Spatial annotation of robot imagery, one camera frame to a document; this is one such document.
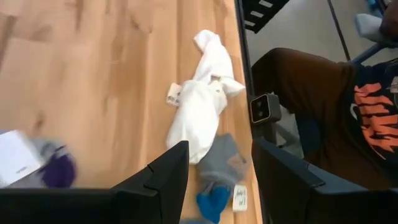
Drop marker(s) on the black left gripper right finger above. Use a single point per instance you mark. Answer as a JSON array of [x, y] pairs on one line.
[[289, 193]]

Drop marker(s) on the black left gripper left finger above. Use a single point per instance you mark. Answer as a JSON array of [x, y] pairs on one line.
[[155, 193]]

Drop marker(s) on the grey and purple sock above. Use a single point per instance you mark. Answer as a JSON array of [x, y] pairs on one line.
[[56, 168]]

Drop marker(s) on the grey sock with blue toe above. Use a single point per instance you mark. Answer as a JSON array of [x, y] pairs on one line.
[[220, 165]]

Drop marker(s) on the white sock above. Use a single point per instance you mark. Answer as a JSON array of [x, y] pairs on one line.
[[214, 59], [196, 124]]

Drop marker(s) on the person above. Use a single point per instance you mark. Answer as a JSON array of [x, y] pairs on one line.
[[311, 81]]

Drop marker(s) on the grey blue chair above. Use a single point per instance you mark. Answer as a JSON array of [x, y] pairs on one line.
[[368, 28]]

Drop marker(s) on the grey table-level camera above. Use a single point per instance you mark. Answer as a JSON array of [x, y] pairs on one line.
[[267, 107]]

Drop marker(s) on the black aluminium table frame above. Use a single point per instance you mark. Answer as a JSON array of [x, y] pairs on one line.
[[244, 62]]

